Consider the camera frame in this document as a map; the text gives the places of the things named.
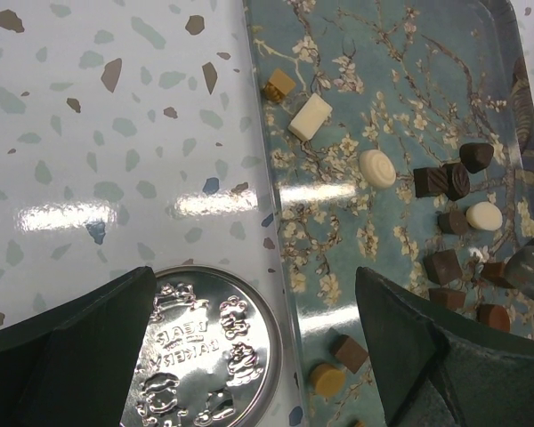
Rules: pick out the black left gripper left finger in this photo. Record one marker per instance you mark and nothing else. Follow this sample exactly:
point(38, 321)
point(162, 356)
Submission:
point(73, 365)

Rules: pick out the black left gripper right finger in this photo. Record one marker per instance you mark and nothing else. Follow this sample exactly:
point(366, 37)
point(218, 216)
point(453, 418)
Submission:
point(434, 367)

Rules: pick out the milk rectangular chocolate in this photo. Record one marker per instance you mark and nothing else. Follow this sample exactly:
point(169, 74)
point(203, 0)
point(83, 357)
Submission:
point(494, 272)

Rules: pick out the dark rectangular chocolate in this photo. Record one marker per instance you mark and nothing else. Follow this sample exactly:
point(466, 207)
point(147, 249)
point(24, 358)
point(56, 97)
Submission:
point(447, 298)

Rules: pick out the brown cube chocolate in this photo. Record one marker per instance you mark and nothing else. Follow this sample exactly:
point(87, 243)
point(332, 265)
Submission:
point(349, 353)

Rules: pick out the dark cube chocolate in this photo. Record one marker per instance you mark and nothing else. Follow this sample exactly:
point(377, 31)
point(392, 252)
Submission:
point(442, 267)

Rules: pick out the caramel round chocolate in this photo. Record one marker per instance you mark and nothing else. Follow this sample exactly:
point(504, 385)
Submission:
point(327, 380)

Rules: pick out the dark round flat chocolate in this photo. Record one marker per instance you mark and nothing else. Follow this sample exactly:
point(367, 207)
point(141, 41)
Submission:
point(453, 223)

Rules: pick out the white oval chocolate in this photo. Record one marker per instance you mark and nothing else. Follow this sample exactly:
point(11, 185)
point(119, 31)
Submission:
point(484, 216)

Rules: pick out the dark ridged square chocolate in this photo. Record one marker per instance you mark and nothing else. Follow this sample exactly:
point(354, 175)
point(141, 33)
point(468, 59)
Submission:
point(430, 181)

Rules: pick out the dark leaf oval chocolate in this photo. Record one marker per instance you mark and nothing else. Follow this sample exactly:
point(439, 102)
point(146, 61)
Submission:
point(458, 181)

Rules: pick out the white round swirl chocolate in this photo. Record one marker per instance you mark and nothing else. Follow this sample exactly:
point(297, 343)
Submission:
point(377, 169)

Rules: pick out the dark domed chocolate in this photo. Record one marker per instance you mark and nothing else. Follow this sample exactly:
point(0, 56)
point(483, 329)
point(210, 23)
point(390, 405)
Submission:
point(476, 156)

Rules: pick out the white rectangular chocolate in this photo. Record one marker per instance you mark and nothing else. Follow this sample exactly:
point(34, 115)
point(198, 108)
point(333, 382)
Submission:
point(310, 118)

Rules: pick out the caramel square chocolate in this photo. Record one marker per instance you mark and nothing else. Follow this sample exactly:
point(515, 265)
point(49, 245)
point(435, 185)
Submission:
point(278, 86)

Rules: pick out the silver embossed tin lid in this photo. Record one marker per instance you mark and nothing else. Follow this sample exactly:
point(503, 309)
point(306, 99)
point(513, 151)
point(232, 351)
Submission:
point(211, 354)

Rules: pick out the floral blue serving tray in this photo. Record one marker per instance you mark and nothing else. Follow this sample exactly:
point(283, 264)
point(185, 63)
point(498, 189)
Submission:
point(415, 80)

